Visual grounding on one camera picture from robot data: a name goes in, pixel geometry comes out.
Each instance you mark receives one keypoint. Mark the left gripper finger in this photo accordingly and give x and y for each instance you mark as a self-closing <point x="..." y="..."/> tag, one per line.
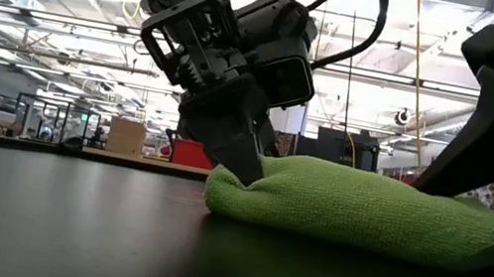
<point x="229" y="125"/>
<point x="271" y="140"/>

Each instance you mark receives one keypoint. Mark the green microfibre towel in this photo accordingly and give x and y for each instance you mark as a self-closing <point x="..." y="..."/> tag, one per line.
<point x="355" y="212"/>

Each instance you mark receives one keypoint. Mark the red plastic bin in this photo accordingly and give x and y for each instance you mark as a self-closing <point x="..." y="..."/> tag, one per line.
<point x="191" y="154"/>

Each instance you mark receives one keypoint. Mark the long wooden table top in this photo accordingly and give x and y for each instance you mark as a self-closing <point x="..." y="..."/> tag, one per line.
<point x="148" y="160"/>

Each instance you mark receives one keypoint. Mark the black round ceiling lamp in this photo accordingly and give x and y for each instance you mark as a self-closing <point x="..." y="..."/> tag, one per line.
<point x="403" y="117"/>

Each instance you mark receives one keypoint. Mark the brown cardboard box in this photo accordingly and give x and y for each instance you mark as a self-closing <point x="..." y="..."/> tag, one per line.
<point x="126" y="136"/>

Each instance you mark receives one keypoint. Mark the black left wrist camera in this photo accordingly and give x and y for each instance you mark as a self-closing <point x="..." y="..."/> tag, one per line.
<point x="288" y="75"/>

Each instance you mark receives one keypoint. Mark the black framed glass enclosure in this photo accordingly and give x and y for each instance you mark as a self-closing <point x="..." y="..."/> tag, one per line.
<point x="47" y="98"/>

